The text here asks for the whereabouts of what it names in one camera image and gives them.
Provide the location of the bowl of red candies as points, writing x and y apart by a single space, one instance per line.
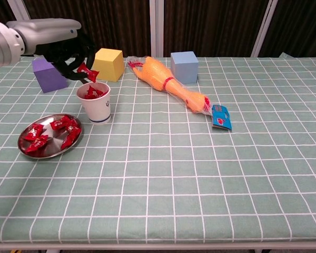
52 142

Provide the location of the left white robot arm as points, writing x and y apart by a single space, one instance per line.
0 44

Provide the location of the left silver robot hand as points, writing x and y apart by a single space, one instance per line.
47 29

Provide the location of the yellow foam cube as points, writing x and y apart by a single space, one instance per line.
109 66

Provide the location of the bagged orange rubber chicken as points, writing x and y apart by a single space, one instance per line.
158 72

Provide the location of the white paper cup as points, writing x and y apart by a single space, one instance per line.
97 110

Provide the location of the purple foam cube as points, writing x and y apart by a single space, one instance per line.
48 79

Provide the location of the dark brown curtain panel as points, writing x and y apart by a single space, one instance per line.
213 23
300 26
0 9
116 23

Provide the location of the red candy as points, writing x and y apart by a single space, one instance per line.
38 144
33 131
90 91
85 70
73 128
60 123
99 93
69 139

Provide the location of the light blue foam cube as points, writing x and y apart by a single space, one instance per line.
184 68

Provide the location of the grey metal frame post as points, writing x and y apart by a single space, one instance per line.
17 9
153 26
263 26

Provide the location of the green checked tablecloth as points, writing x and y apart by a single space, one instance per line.
158 171

